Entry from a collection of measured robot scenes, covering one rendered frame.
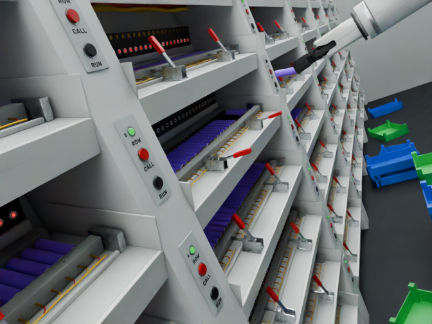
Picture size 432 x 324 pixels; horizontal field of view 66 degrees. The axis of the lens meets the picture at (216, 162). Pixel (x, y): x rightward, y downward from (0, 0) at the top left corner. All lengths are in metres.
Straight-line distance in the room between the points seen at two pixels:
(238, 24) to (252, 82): 0.17
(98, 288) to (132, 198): 0.11
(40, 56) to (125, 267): 0.27
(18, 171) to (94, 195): 0.14
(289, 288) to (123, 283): 0.55
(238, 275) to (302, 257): 0.36
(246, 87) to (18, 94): 0.72
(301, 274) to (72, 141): 0.70
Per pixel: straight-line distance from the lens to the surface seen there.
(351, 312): 1.36
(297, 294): 0.88
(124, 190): 0.44
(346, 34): 0.86
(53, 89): 0.45
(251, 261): 0.70
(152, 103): 0.52
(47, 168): 0.38
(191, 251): 0.49
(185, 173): 0.60
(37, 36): 0.45
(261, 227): 0.79
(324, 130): 1.79
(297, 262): 0.97
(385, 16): 0.87
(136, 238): 0.46
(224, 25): 1.07
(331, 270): 1.23
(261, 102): 1.06
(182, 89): 0.60
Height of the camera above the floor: 1.05
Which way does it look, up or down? 13 degrees down
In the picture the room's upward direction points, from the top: 25 degrees counter-clockwise
